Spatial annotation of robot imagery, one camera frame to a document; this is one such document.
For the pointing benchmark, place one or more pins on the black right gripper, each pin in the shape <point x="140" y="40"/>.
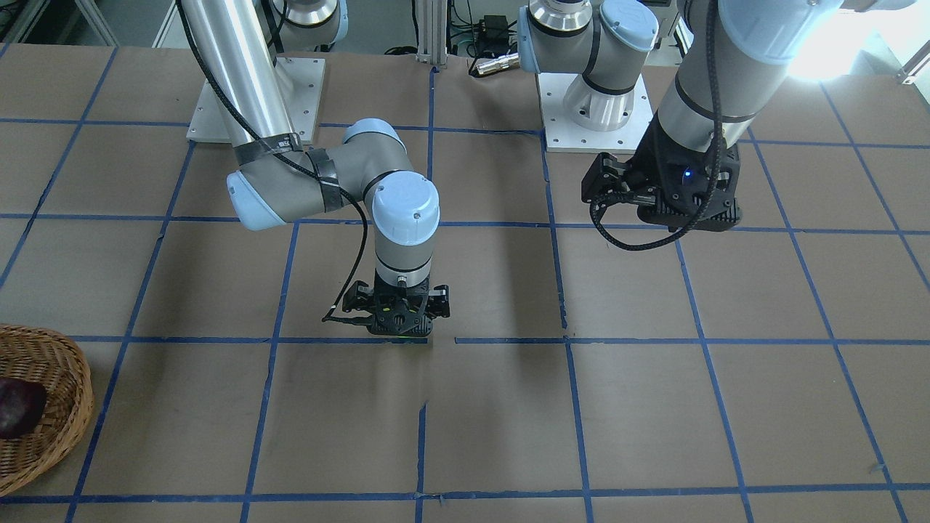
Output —
<point x="357" y="297"/>

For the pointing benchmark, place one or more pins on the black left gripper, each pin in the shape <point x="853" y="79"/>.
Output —
<point x="655" y="161"/>

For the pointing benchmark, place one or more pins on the dark purple apple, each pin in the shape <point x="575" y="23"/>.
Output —
<point x="22" y="406"/>

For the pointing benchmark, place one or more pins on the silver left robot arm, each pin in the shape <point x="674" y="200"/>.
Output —
<point x="739" y="57"/>

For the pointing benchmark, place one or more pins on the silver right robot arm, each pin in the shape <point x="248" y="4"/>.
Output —
<point x="279" y="181"/>

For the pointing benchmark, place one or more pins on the wicker basket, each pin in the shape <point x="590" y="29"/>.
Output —
<point x="56" y="363"/>

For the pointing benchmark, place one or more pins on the silver metal connector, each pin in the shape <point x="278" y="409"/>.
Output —
<point x="495" y="65"/>

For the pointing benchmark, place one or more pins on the black power adapter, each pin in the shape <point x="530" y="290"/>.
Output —
<point x="493" y="31"/>

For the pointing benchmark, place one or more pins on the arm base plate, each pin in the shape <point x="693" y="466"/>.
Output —
<point x="300" y="80"/>
<point x="622" y="125"/>

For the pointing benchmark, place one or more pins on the aluminium frame post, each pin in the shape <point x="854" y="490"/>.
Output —
<point x="431" y="30"/>

